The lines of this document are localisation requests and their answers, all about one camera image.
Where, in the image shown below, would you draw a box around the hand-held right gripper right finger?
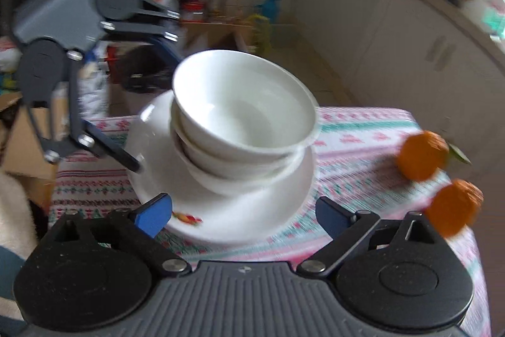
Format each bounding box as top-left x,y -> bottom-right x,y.
298,195 -> 441,278

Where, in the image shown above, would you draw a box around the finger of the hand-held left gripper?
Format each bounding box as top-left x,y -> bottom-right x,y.
23,50 -> 145,175
100,1 -> 185,68

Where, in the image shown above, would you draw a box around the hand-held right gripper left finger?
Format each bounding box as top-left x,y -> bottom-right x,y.
50,192 -> 193,277

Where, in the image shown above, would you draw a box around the white fruit-print plate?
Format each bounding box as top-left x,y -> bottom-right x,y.
127,89 -> 317,245

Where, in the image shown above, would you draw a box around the red lidded jar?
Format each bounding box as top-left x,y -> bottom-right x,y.
181,0 -> 206,24

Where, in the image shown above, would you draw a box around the patterned red green tablecloth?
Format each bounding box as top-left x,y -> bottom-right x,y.
48,106 -> 492,337

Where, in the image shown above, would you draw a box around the orange with leafy stem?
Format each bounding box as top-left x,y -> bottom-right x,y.
395,130 -> 472,182

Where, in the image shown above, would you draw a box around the person's cream fleece garment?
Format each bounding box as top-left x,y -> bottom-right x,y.
0,171 -> 42,255

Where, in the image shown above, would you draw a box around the blue plastic jug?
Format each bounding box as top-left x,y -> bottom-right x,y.
256,0 -> 282,26

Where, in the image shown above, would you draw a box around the dark teal cloth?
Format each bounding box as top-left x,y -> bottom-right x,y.
0,246 -> 28,322

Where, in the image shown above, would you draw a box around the white kitchen cabinets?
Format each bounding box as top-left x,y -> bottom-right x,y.
292,0 -> 505,132

